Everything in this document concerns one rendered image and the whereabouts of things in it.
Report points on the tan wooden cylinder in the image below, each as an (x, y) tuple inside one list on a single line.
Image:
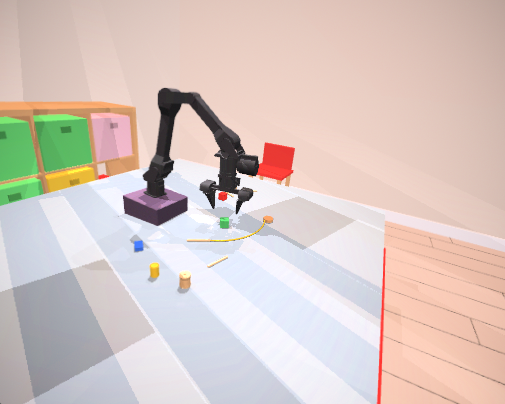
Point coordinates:
[(184, 280)]

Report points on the yellow cylinder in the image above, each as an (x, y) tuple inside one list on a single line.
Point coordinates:
[(154, 270)]

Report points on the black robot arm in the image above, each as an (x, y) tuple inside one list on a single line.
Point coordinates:
[(169, 103)]

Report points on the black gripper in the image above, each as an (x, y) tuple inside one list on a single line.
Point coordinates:
[(226, 184)]

